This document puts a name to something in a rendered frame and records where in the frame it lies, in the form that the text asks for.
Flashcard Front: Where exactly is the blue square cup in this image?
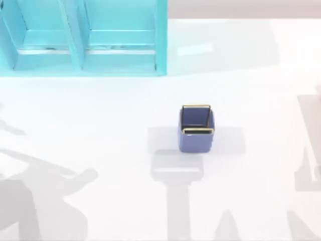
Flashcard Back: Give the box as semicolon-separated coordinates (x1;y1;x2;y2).
179;104;216;154

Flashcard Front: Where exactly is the light blue rack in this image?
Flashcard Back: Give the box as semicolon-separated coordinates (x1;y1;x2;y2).
0;0;168;77

